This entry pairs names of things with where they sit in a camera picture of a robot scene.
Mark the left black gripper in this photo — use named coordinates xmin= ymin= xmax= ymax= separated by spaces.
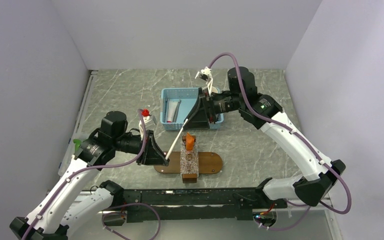
xmin=113 ymin=128 xmax=169 ymax=166

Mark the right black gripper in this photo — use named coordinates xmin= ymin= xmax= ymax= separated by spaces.
xmin=183 ymin=87 xmax=244 ymax=130

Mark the orange toothpaste tube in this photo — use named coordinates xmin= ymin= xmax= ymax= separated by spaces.
xmin=182 ymin=132 xmax=196 ymax=151

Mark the clear acrylic toothbrush holder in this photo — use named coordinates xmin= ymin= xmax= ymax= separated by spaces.
xmin=180 ymin=137 xmax=199 ymax=184

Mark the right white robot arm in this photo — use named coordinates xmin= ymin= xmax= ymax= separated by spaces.
xmin=184 ymin=66 xmax=346 ymax=208

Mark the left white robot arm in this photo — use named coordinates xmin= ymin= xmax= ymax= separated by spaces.
xmin=9 ymin=109 xmax=169 ymax=240

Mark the white red toothpaste tube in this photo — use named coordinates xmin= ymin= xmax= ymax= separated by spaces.
xmin=166 ymin=99 xmax=182 ymax=123

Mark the brown oval wooden tray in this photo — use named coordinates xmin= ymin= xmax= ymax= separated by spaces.
xmin=154 ymin=151 xmax=223 ymax=175

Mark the blue plastic basket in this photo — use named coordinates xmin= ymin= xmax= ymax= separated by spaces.
xmin=160 ymin=87 xmax=224 ymax=131

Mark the yellow mug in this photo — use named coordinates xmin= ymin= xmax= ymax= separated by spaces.
xmin=208 ymin=86 xmax=220 ymax=94

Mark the green white object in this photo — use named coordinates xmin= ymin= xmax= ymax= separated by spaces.
xmin=72 ymin=138 xmax=83 ymax=152

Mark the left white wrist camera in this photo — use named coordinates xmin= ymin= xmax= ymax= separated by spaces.
xmin=138 ymin=108 xmax=157 ymax=135

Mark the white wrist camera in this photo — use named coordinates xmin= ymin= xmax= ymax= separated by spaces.
xmin=138 ymin=108 xmax=157 ymax=135
xmin=194 ymin=66 xmax=214 ymax=95

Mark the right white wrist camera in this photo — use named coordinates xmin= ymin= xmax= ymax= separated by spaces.
xmin=194 ymin=66 xmax=214 ymax=95

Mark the black base frame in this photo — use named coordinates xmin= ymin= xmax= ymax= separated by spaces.
xmin=109 ymin=187 xmax=287 ymax=223

